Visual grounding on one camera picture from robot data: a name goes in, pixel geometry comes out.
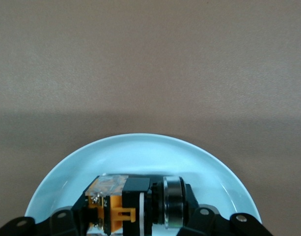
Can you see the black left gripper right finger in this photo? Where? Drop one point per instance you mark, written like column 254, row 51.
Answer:
column 209, row 218

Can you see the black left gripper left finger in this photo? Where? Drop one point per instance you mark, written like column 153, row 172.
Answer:
column 64, row 221

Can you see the black orange battery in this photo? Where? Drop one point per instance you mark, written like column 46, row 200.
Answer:
column 130, row 204

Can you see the light blue round plate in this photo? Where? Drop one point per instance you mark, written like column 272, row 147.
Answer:
column 140, row 155

